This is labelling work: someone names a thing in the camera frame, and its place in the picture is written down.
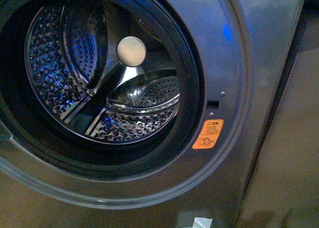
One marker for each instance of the dark grey washing machine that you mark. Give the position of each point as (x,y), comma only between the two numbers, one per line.
(242,48)

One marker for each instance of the orange warning sticker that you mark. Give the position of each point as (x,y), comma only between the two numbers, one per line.
(209,134)

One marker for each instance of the perforated steel drum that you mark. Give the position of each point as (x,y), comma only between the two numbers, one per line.
(104,72)

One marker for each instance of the white tape piece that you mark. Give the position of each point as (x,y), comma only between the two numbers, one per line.
(202,223)

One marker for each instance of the black rubber door gasket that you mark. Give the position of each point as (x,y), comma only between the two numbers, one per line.
(41,137)

